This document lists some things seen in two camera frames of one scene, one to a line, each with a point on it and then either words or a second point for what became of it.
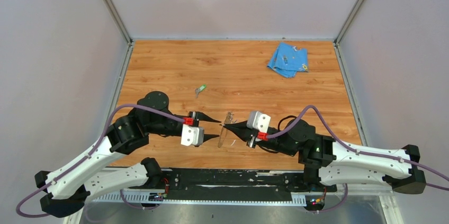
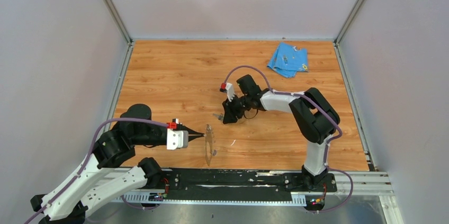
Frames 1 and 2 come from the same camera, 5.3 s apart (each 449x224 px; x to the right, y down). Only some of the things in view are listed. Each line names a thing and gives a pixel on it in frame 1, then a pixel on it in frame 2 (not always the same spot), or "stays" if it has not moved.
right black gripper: (240, 129) -> (231, 112)
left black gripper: (201, 116) -> (191, 132)
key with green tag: (198, 90) -> (221, 116)
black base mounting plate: (234, 181) stays
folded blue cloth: (287, 61) stays
